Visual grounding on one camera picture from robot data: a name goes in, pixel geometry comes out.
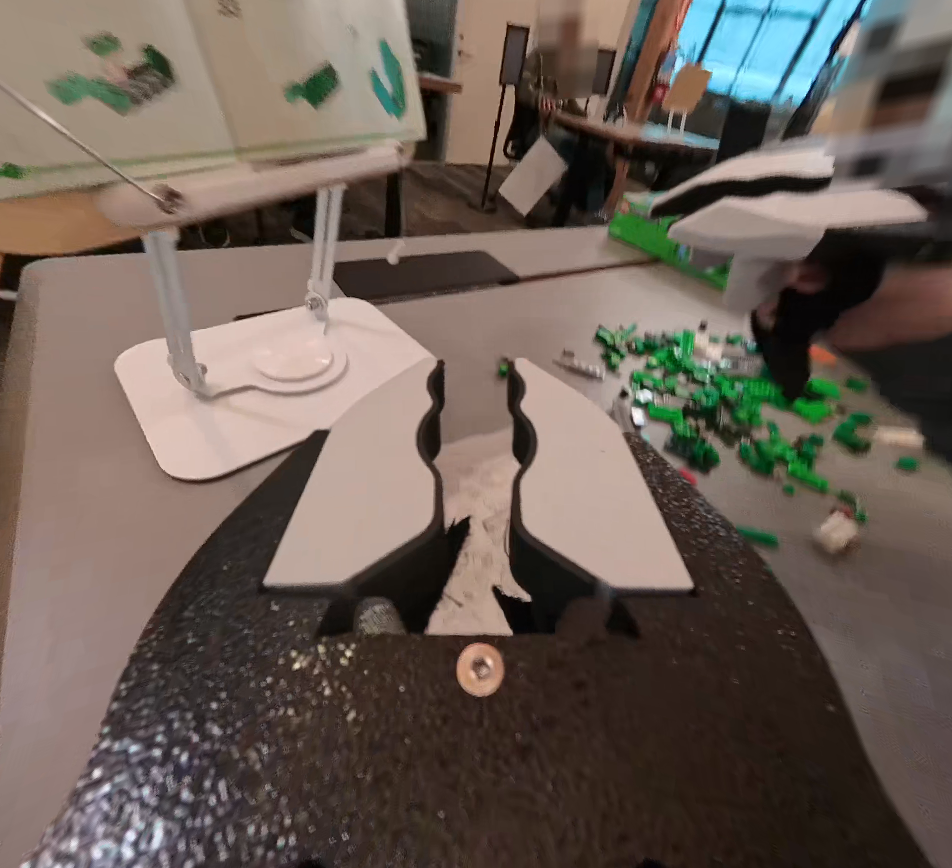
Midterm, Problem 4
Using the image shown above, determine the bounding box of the person's right hand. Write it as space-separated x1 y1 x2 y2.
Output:
751 243 890 400

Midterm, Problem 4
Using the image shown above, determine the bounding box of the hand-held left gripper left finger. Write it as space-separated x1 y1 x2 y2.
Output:
262 356 471 632

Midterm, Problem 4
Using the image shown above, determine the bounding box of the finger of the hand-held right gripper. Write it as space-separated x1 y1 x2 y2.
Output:
646 145 837 218
667 187 927 262

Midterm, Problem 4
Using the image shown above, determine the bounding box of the white paper sheet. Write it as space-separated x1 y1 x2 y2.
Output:
497 137 565 216

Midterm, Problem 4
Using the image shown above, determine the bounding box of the white toy brick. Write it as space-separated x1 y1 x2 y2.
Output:
814 511 864 553

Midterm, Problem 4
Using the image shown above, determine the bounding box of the wooden side table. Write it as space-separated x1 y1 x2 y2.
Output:
0 194 150 255

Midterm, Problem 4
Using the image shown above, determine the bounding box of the white printed paper bag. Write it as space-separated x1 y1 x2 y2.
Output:
425 433 534 637

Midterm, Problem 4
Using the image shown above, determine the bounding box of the open instruction booklet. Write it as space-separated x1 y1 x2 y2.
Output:
0 0 428 199

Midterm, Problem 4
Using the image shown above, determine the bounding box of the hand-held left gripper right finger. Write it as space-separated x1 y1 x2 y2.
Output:
494 356 698 634

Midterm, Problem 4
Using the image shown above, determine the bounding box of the background wooden table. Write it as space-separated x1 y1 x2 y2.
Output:
554 111 718 173

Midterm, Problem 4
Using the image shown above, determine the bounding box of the large window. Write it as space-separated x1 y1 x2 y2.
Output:
673 0 912 112

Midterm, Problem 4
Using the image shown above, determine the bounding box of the pile of green toy bricks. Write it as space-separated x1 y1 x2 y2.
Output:
554 321 927 534

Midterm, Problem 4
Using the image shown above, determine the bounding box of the green toy box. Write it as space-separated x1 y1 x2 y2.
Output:
608 191 733 289

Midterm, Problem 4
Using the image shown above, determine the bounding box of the black desk panel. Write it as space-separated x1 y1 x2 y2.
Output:
332 249 522 304

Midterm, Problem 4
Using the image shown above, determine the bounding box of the black floor stand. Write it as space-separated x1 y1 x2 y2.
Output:
479 22 533 213

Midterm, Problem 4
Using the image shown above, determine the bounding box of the grey desk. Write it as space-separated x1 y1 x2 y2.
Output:
0 224 952 868

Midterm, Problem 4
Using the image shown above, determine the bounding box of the cardboard sign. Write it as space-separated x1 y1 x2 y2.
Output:
660 63 716 136

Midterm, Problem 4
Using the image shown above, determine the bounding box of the white book stand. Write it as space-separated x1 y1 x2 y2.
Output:
97 142 440 482

